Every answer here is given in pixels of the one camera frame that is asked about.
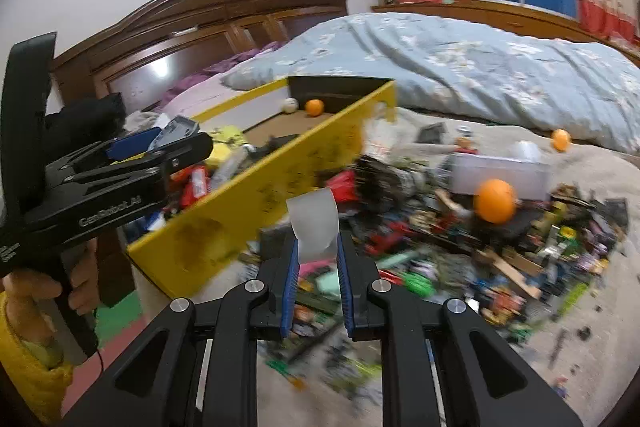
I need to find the pile of toy bricks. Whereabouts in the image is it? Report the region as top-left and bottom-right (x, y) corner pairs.
(240, 147), (631, 388)

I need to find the dark wooden headboard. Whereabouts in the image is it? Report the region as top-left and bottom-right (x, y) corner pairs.
(50, 0), (349, 118)

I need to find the red plastic toy piece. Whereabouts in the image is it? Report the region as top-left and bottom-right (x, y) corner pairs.
(325, 169), (358, 205)

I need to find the smoky grey plastic tray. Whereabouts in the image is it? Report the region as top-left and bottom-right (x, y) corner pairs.
(416, 123), (448, 145)

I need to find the red snack packet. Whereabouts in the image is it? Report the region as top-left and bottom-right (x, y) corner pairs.
(180, 167), (211, 210)

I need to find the person's left hand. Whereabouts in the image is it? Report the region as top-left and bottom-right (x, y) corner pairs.
(0, 239), (101, 348)

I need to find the blue floral quilt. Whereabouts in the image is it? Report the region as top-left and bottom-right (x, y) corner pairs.
(220, 12), (640, 152)

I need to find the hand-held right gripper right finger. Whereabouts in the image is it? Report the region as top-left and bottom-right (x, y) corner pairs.
(336, 231), (586, 427)

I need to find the yellow cardboard box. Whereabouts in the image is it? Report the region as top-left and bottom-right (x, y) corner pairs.
(127, 76), (397, 300)

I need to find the white feather shuttlecock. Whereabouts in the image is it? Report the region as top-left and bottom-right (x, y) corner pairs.
(364, 104), (401, 158)

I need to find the purple pillow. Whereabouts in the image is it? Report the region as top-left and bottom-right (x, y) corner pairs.
(165, 41), (288, 108)

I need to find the yellow plush toy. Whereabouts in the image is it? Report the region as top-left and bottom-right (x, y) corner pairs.
(207, 127), (248, 170)

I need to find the clear plastic storage box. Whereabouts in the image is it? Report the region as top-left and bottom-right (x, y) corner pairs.
(450, 153), (551, 200)

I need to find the grey blue toy piece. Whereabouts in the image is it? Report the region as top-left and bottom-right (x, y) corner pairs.
(150, 117), (201, 148)

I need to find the person's left forearm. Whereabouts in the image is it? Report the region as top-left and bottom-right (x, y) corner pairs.
(0, 292), (76, 425)

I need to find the dark feather shuttlecock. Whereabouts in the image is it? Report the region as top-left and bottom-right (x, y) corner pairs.
(350, 157), (426, 200)

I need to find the green foam floor mat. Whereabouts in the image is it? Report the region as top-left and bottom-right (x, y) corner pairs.
(95, 292), (161, 343)

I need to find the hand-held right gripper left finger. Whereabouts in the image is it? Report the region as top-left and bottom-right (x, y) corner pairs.
(60, 234), (301, 427)

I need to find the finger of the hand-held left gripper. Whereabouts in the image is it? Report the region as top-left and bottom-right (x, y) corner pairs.
(45, 132), (214, 190)
(75, 127), (163, 162)

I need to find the pink bed sheet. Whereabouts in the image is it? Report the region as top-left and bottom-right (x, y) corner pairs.
(155, 72), (281, 122)

